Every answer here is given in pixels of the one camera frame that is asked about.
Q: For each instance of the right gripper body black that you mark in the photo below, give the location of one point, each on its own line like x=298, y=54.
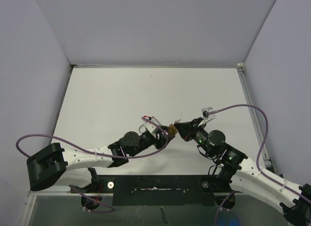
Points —
x=200, y=136

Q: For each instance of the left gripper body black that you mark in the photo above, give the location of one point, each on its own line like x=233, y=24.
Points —
x=146, y=142

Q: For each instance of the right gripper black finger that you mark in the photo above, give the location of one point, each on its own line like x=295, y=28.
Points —
x=184, y=130
x=194, y=122

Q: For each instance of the small brass padlock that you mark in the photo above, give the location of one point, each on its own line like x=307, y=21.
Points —
x=171, y=130

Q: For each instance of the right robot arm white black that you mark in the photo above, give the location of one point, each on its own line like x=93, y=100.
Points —
x=230, y=161

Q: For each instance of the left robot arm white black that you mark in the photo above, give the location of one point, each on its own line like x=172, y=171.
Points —
x=76, y=166

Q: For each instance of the long shackle brass padlock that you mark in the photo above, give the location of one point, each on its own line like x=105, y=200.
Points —
x=144, y=127

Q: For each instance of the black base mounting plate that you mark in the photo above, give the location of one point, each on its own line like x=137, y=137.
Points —
x=160, y=190

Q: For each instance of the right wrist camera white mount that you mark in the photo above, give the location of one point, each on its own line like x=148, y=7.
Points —
x=207, y=116

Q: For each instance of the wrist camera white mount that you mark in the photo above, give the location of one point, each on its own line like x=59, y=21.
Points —
x=154, y=126
x=207, y=116

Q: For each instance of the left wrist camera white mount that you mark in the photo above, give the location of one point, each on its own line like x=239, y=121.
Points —
x=154, y=126

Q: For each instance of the aluminium frame rail right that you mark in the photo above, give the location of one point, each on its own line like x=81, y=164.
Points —
x=252, y=109

